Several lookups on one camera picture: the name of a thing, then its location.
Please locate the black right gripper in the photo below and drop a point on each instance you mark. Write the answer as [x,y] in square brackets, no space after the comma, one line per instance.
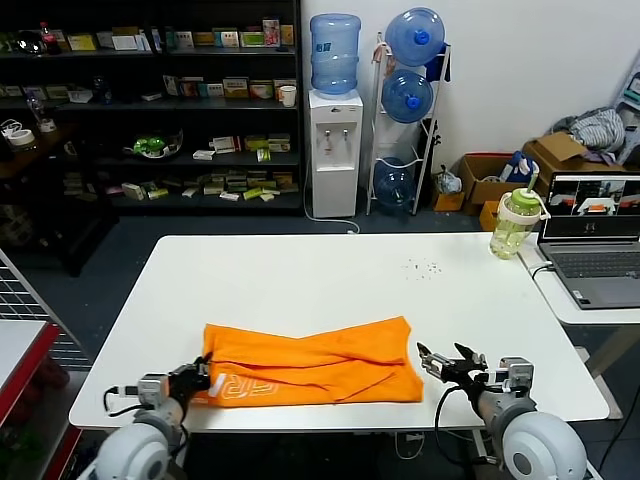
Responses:
[467,379]

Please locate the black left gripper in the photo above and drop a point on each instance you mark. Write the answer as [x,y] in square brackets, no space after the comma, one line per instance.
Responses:
[189,382]

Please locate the orange t-shirt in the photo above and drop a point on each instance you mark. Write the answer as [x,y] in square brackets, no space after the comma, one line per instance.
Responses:
[310,360]

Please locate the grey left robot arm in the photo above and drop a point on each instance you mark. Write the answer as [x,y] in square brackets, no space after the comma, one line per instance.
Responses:
[135,450]

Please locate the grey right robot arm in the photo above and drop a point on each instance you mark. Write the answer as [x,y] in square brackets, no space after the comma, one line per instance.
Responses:
[540,445]

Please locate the grey clothes pile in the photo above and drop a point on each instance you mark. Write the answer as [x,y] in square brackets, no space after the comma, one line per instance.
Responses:
[597,127]

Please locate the small dark crumbs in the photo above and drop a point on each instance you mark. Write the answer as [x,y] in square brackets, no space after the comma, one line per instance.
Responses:
[425,267]

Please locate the small white side table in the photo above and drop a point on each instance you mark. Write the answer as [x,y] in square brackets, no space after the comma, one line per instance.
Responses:
[555,305]

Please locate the white work table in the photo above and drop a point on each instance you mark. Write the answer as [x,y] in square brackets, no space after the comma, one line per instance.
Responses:
[310,280]

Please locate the green lid drinking bottle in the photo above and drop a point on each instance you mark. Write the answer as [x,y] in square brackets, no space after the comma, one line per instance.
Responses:
[510,225]

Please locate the small yellow box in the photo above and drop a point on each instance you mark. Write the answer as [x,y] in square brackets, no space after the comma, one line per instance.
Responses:
[490,217]
[447,202]

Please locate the grey laptop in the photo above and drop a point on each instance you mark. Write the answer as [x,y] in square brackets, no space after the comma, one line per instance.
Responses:
[590,266]

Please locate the large open cardboard box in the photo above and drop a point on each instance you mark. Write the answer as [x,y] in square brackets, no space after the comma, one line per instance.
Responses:
[480,194]

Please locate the white plastic bag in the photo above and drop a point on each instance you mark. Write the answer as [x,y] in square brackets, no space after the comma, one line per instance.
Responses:
[449,182]

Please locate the lime green flat box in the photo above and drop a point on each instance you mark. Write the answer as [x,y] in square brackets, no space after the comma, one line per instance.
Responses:
[158,193]

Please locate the red framed white cart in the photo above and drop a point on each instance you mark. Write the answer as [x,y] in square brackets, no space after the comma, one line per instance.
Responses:
[20,345]

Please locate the white cube box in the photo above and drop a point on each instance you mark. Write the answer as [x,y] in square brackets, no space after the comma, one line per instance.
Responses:
[133,191]

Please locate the blue white bag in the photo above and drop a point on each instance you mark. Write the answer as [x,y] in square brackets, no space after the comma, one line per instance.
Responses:
[520,167]

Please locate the white water dispenser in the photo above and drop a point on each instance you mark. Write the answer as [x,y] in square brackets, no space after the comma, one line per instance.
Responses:
[334,189]

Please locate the flat white medicine box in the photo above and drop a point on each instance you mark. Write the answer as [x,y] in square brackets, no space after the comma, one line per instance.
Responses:
[204,155]

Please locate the black pole object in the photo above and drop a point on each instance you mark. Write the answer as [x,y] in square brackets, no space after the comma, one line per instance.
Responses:
[435,142]

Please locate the small green white box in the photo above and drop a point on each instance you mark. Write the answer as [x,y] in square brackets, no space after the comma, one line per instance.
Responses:
[264,155]

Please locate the glass bowl with green items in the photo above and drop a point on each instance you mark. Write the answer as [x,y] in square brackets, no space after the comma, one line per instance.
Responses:
[152,147]

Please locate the cardboard box with flaps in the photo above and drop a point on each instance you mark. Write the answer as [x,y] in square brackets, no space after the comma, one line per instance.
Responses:
[560,147]

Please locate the dark wooden table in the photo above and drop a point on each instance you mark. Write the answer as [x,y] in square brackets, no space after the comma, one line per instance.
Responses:
[44,154]

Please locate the black shelf unit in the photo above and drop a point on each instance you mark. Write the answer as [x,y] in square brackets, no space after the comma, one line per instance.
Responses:
[125,106]

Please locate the yellow white medicine box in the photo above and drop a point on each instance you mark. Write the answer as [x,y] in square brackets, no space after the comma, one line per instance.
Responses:
[236,88]

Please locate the white paper cup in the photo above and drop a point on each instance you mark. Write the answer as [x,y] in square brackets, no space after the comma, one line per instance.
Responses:
[287,97]

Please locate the red white medicine box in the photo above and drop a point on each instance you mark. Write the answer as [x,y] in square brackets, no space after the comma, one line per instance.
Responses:
[261,90]

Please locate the tall white medicine box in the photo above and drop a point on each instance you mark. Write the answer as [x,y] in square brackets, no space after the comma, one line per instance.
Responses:
[171,85]

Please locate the dark blue bottle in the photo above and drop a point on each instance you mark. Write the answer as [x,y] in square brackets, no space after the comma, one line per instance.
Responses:
[103,90]

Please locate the white tape roll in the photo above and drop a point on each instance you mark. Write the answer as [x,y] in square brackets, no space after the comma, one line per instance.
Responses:
[19,135]

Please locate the clear plastic bottle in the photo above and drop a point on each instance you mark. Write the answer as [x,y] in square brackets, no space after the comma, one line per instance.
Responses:
[42,114]

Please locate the white step stool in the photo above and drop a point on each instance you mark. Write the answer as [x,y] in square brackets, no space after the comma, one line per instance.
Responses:
[631,94]

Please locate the blue labelled water jug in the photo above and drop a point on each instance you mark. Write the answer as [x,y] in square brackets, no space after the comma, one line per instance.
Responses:
[335,54]

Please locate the teal white medicine box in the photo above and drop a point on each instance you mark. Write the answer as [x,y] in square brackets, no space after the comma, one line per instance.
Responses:
[184,39]

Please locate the green white medicine box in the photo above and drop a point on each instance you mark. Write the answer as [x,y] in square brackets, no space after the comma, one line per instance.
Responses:
[252,39]
[227,38]

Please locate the plain white box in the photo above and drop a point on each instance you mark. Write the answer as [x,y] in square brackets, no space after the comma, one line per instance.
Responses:
[125,42]

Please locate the pink medicine box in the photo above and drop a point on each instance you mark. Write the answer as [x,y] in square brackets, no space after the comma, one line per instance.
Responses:
[271,33]

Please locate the cola bottle red cap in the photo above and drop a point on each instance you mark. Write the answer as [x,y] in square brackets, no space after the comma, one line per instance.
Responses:
[49,39]

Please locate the dark glass bowl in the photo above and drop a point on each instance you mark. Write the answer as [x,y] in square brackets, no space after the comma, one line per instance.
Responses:
[32,44]

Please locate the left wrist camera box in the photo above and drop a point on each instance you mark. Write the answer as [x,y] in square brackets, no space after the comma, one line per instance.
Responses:
[151,390]

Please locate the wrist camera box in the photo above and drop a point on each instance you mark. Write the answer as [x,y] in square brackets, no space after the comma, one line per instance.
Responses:
[516,375]
[151,390]

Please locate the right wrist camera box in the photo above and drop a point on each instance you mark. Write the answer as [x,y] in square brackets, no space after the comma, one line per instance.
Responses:
[516,375]

